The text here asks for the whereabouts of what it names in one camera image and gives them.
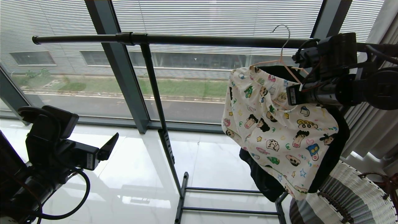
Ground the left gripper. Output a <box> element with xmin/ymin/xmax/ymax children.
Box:
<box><xmin>58</xmin><ymin>133</ymin><xmax>119</xmax><ymax>171</ymax></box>

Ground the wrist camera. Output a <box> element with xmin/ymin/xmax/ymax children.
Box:
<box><xmin>18</xmin><ymin>105</ymin><xmax>80</xmax><ymax>162</ymax></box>
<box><xmin>292</xmin><ymin>33</ymin><xmax>358</xmax><ymax>79</ymax></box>

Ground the beige curtain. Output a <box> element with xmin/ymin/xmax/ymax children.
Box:
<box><xmin>340</xmin><ymin>0</ymin><xmax>398</xmax><ymax>168</ymax></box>

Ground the black garment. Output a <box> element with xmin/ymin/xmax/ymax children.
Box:
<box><xmin>239</xmin><ymin>65</ymin><xmax>350</xmax><ymax>203</ymax></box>

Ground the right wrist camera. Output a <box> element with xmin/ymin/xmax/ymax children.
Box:
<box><xmin>292</xmin><ymin>33</ymin><xmax>358</xmax><ymax>79</ymax></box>

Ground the dark brown wooden stand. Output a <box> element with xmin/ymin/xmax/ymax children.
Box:
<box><xmin>384</xmin><ymin>174</ymin><xmax>398</xmax><ymax>204</ymax></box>

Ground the white laundry basket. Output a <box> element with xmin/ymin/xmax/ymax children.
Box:
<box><xmin>289</xmin><ymin>160</ymin><xmax>398</xmax><ymax>224</ymax></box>

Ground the black cable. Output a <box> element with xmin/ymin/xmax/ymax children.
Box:
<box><xmin>365</xmin><ymin>44</ymin><xmax>398</xmax><ymax>66</ymax></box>
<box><xmin>31</xmin><ymin>168</ymin><xmax>91</xmax><ymax>221</ymax></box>

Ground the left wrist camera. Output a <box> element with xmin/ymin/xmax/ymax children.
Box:
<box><xmin>18</xmin><ymin>105</ymin><xmax>80</xmax><ymax>162</ymax></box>

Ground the cream printed garment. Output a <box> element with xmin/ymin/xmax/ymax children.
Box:
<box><xmin>221</xmin><ymin>65</ymin><xmax>339</xmax><ymax>201</ymax></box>

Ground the black clothes rack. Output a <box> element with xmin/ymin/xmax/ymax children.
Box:
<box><xmin>32</xmin><ymin>32</ymin><xmax>398</xmax><ymax>224</ymax></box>

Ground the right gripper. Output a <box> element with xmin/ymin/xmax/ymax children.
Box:
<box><xmin>286</xmin><ymin>75</ymin><xmax>356</xmax><ymax>107</ymax></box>

